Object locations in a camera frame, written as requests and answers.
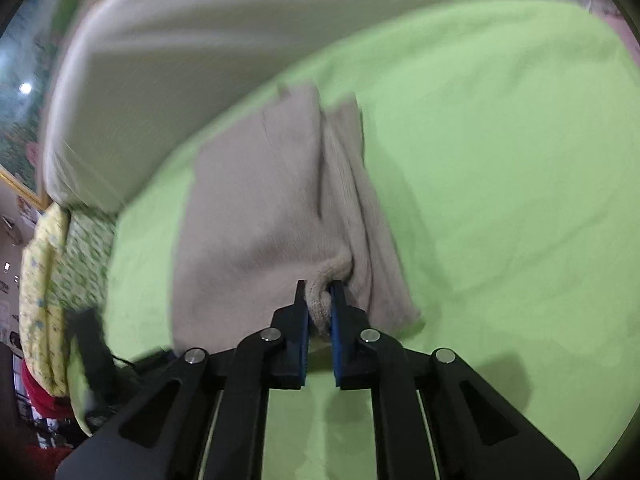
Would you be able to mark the light green bedsheet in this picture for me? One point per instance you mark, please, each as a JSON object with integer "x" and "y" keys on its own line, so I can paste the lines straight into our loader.
{"x": 500, "y": 160}

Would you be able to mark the beige knit sweater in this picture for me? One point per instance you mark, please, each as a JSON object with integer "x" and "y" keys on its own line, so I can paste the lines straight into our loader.
{"x": 250, "y": 210}

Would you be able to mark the large striped pillow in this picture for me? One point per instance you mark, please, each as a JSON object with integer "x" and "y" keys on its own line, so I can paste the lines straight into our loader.
{"x": 200, "y": 60}

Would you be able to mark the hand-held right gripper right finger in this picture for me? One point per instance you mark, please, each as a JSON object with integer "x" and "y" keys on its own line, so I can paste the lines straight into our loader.
{"x": 337, "y": 345}

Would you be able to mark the pink cloth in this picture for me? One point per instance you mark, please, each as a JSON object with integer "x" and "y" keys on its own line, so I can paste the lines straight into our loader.
{"x": 612, "y": 25}

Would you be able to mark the yellow printed blanket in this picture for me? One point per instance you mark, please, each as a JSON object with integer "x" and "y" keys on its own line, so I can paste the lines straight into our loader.
{"x": 40, "y": 280}

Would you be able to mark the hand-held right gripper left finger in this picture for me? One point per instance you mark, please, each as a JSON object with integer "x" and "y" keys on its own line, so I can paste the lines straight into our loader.
{"x": 300, "y": 345}

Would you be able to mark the red cloth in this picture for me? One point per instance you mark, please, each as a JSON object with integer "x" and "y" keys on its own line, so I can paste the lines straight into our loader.
{"x": 42, "y": 400}

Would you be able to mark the green checkered pillow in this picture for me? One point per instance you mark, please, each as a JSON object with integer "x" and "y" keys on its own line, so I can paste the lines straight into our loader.
{"x": 85, "y": 255}

